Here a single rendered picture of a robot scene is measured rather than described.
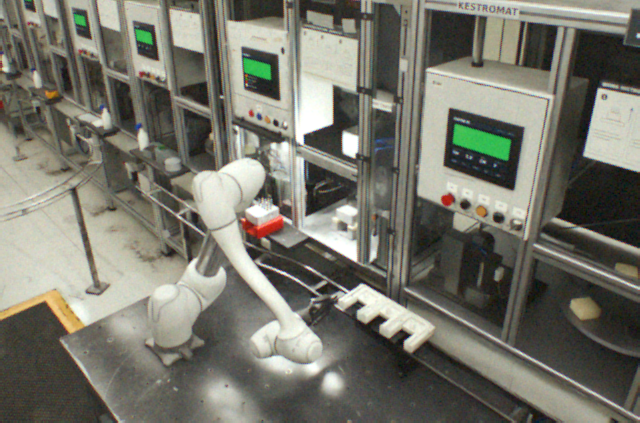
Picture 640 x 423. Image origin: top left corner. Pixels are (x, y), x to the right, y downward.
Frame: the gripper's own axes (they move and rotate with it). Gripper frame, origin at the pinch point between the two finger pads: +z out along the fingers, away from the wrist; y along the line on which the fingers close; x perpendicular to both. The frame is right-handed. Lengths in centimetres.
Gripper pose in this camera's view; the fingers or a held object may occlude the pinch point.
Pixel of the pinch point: (336, 297)
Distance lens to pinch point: 215.3
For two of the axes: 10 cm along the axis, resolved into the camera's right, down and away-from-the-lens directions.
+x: -6.9, -3.1, 6.5
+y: -0.1, -9.0, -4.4
